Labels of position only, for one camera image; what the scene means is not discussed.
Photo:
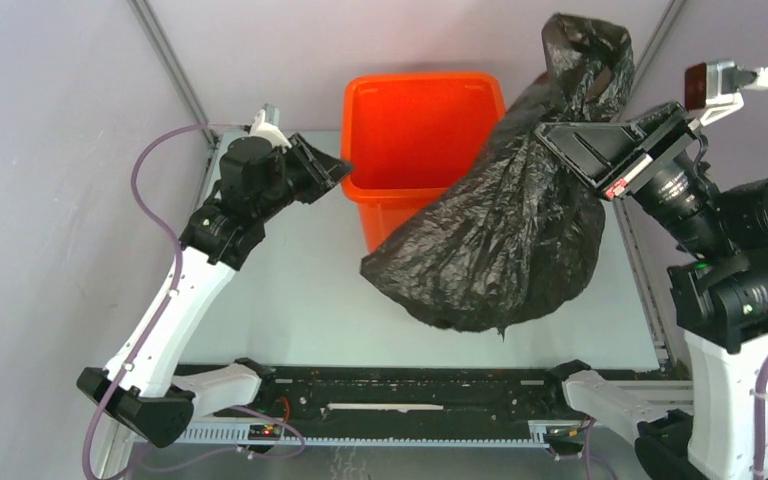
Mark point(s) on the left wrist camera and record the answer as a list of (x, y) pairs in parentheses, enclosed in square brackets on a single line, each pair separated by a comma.
[(265, 126)]

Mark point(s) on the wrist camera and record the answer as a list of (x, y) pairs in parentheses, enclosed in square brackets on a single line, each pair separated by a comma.
[(713, 90), (265, 126)]

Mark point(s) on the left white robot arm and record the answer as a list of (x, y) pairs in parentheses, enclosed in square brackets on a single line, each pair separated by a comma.
[(139, 387)]

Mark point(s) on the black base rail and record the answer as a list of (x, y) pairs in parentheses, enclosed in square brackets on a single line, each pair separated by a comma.
[(431, 403)]

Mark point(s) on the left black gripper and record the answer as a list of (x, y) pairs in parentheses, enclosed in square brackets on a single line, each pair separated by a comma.
[(322, 171)]

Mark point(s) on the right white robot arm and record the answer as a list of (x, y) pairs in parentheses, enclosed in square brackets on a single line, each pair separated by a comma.
[(720, 297)]

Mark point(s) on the black plastic trash bag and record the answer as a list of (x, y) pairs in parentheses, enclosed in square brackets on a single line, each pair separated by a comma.
[(519, 235)]

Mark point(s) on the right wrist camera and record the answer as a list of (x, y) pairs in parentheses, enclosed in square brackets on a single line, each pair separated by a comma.
[(713, 90)]

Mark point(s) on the small electronics board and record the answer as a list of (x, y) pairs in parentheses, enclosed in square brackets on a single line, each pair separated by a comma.
[(264, 432)]

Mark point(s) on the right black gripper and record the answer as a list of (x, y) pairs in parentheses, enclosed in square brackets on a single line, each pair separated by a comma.
[(596, 150)]

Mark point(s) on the orange plastic trash bin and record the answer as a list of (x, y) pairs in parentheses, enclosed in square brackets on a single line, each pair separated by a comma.
[(409, 137)]

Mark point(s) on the white cable duct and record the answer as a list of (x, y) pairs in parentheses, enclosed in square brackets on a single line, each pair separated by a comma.
[(235, 434)]

